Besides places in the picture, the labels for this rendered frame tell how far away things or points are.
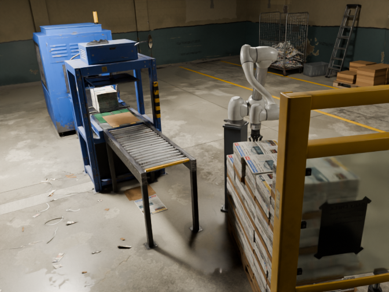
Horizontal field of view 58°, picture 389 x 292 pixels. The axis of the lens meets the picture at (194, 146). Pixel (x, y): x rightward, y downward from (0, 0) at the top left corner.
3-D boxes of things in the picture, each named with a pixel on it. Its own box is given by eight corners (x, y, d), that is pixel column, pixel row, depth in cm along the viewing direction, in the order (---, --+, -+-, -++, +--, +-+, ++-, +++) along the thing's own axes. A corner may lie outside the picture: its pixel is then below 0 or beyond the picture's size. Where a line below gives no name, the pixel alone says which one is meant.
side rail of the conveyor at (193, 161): (197, 170, 336) (196, 159, 332) (192, 171, 334) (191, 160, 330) (147, 130, 447) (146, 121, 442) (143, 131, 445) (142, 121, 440)
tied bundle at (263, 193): (305, 196, 256) (308, 168, 247) (324, 219, 229) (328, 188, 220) (254, 202, 252) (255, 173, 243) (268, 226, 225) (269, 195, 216)
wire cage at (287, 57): (304, 73, 1044) (309, 11, 978) (283, 77, 1010) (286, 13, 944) (278, 67, 1144) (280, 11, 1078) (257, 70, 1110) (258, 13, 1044)
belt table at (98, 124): (150, 127, 448) (150, 120, 444) (99, 138, 421) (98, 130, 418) (133, 114, 506) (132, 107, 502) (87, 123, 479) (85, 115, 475)
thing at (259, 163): (289, 153, 273) (289, 151, 272) (304, 169, 247) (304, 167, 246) (242, 157, 270) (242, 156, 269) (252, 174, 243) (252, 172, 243)
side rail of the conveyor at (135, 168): (147, 184, 316) (146, 172, 311) (141, 185, 313) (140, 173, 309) (108, 138, 426) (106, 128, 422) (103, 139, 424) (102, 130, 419)
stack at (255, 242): (263, 223, 368) (265, 150, 336) (314, 314, 261) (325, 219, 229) (226, 227, 363) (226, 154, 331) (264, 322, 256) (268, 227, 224)
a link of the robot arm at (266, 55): (243, 109, 365) (264, 107, 367) (246, 119, 355) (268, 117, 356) (252, 43, 308) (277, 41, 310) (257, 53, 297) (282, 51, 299)
